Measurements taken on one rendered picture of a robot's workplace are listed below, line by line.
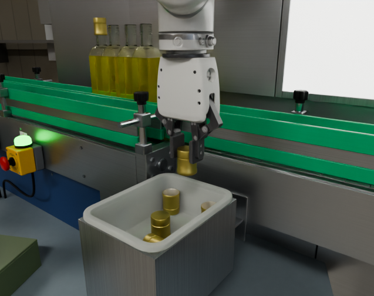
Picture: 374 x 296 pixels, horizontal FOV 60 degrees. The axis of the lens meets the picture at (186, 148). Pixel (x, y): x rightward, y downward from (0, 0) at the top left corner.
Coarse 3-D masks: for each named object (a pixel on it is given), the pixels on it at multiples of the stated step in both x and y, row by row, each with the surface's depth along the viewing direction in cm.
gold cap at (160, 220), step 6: (162, 210) 58; (150, 216) 57; (156, 216) 56; (162, 216) 56; (168, 216) 56; (156, 222) 55; (162, 222) 55; (168, 222) 56; (156, 228) 56; (162, 228) 56; (168, 228) 57; (156, 234) 56; (162, 234) 56; (168, 234) 57
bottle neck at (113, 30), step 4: (108, 28) 83; (112, 28) 83; (116, 28) 83; (108, 32) 84; (112, 32) 83; (116, 32) 83; (108, 36) 84; (112, 36) 83; (116, 36) 84; (112, 40) 84; (116, 40) 84; (112, 44) 84; (116, 44) 84
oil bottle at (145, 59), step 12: (144, 48) 76; (156, 48) 78; (132, 60) 79; (144, 60) 76; (156, 60) 78; (144, 72) 77; (156, 72) 79; (144, 84) 78; (156, 84) 80; (156, 96) 81
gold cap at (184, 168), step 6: (180, 150) 54; (186, 150) 54; (180, 156) 54; (186, 156) 54; (180, 162) 55; (186, 162) 54; (180, 168) 55; (186, 168) 55; (192, 168) 55; (180, 174) 55; (186, 174) 55; (192, 174) 55
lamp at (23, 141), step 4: (20, 136) 89; (24, 136) 89; (28, 136) 90; (16, 140) 88; (20, 140) 88; (24, 140) 88; (28, 140) 89; (16, 144) 88; (20, 144) 88; (24, 144) 88; (28, 144) 89; (16, 148) 88; (20, 148) 88; (24, 148) 89
